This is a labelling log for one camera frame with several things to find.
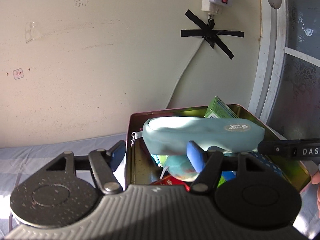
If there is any blue polka dot headband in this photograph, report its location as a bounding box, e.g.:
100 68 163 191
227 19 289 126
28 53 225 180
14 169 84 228
222 152 284 181

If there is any teal fabric pencil pouch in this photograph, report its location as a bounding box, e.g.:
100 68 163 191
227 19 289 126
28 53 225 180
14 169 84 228
131 116 265 155

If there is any green cardboard box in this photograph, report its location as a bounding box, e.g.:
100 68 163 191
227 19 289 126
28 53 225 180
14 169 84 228
204 96 238 119

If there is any person's right hand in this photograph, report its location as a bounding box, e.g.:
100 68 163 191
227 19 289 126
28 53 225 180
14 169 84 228
311 171 320 217

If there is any pink gold biscuit tin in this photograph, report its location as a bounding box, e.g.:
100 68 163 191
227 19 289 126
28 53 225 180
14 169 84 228
125 106 311 191

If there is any light blue plush bear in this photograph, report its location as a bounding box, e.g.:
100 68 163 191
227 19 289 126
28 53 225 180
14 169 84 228
163 155 199 182

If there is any striped bed sheet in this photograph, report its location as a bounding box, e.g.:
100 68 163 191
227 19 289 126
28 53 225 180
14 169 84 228
1 133 319 239

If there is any black tape cross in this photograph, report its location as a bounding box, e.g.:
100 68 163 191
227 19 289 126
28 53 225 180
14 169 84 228
181 10 245 60

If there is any white window frame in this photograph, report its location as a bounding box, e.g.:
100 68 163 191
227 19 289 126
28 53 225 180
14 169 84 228
248 0 319 122

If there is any white power cable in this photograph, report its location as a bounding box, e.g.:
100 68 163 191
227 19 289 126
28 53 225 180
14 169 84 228
166 38 206 110

